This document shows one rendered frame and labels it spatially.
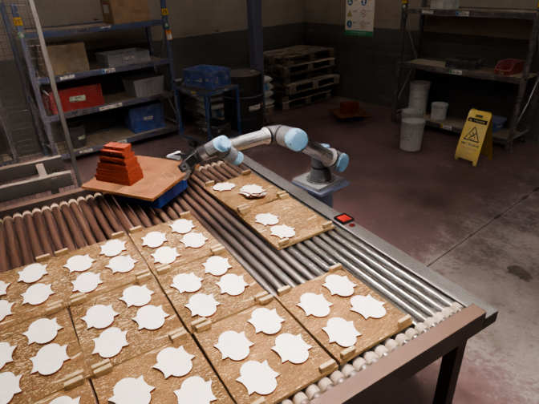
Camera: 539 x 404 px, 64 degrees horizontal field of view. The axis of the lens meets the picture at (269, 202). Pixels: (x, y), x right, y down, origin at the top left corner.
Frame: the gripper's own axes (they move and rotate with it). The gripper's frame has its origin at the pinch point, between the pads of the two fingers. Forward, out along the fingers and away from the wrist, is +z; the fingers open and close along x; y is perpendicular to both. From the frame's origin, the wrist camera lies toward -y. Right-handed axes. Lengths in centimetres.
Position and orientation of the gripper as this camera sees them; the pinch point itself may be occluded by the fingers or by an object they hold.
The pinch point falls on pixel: (174, 169)
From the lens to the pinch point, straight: 228.4
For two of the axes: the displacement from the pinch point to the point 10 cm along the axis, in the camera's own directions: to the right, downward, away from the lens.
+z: -7.8, 3.0, 5.5
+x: -5.2, -7.9, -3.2
